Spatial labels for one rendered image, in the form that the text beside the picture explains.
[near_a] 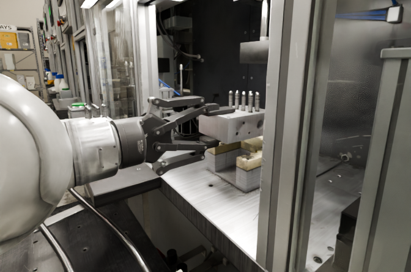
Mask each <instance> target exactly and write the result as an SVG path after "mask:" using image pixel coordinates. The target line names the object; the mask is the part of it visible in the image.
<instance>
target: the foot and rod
mask: <svg viewBox="0 0 411 272"><path fill-rule="evenodd" d="M270 6H271V0H262V8H261V32H260V41H256V42H246V43H240V64H268V55H269V27H270Z"/></svg>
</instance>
